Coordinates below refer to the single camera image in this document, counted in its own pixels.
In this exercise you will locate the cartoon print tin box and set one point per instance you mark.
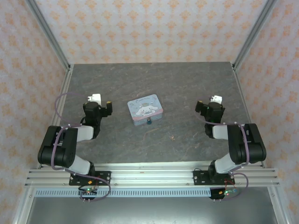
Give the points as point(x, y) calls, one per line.
point(144, 109)

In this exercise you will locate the small brass key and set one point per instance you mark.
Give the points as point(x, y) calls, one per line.
point(172, 137)

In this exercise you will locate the small blue padlock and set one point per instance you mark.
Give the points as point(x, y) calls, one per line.
point(148, 121)

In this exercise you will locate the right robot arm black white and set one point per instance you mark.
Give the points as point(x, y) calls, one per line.
point(245, 144)

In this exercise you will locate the grey metal panel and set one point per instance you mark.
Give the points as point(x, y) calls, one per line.
point(149, 212)

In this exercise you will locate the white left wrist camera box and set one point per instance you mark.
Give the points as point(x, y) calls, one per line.
point(96, 97)

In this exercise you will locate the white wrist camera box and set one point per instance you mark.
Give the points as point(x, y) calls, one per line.
point(217, 98)
point(96, 97)

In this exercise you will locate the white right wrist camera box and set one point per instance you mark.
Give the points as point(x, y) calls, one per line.
point(217, 98)

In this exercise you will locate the aluminium table side rail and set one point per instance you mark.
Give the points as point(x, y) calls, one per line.
point(239, 81)
point(66, 81)

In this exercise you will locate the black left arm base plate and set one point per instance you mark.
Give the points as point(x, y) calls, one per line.
point(105, 177)

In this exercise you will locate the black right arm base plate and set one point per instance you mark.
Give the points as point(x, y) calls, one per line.
point(198, 177)

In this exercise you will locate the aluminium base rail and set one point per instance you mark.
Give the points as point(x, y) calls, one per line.
point(151, 177)

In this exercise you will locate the aluminium frame post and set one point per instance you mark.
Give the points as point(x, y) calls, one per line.
point(50, 35)
point(252, 35)

